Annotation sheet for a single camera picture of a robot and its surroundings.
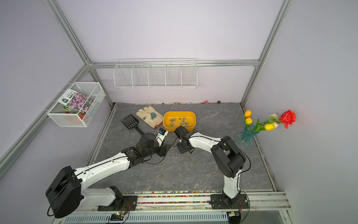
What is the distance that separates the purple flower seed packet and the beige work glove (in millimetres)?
404

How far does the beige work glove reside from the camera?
1095 mm

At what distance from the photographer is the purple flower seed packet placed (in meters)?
0.72
